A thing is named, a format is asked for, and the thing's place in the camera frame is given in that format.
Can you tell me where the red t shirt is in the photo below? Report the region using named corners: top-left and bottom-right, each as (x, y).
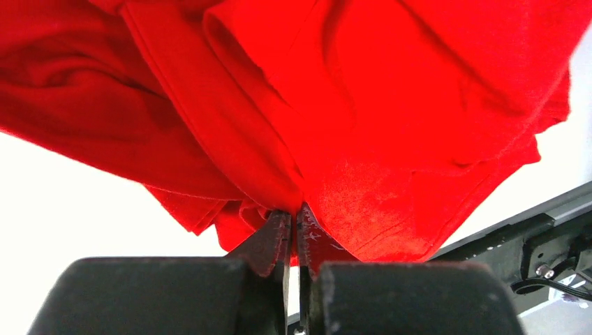
top-left (1, 1), bottom-right (591, 262)

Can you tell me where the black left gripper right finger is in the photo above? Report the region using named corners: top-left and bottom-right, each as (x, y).
top-left (297, 204), bottom-right (524, 334)

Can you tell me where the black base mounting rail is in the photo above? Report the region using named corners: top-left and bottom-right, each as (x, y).
top-left (286, 181), bottom-right (592, 335)

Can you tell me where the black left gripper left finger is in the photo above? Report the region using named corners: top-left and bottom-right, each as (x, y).
top-left (29, 211), bottom-right (292, 334)

